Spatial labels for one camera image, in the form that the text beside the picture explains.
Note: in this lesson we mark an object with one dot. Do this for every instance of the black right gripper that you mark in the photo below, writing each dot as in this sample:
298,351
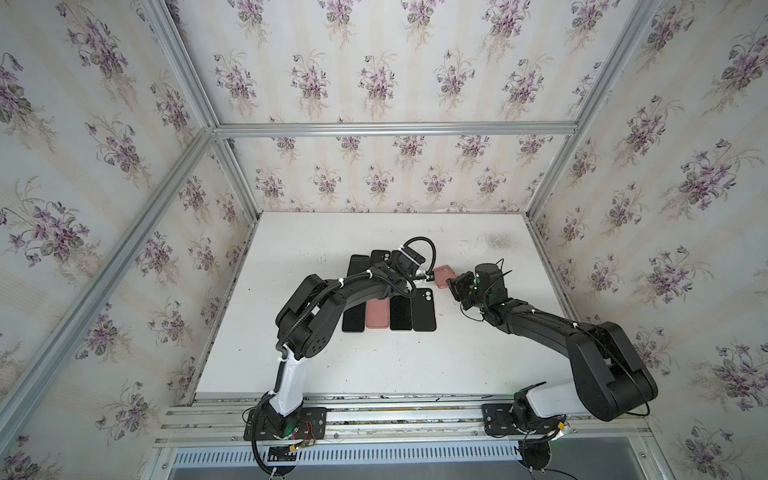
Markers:
458,288

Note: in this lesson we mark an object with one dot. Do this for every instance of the pink phone case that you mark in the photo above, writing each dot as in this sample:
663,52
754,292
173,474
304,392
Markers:
442,275
377,314

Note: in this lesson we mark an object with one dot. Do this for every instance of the black phone case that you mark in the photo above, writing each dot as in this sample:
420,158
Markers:
423,317
379,257

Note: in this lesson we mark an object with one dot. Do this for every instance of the black pad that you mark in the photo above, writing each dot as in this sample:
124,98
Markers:
400,314

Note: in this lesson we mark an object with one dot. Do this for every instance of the black phone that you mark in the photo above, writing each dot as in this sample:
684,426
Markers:
358,264

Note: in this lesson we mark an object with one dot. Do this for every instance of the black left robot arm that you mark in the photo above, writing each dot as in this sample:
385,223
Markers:
308,320

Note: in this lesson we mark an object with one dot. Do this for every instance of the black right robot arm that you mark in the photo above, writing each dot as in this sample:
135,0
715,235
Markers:
608,377

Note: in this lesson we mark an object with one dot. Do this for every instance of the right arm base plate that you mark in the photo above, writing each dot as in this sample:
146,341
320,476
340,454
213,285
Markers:
505,419

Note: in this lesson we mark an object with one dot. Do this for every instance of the aluminium frame top bar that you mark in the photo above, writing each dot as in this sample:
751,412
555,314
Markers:
372,129

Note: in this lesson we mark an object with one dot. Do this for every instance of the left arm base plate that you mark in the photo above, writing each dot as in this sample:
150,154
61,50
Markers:
306,423

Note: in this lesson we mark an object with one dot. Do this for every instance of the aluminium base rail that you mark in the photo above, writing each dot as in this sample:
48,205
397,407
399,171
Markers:
221,422

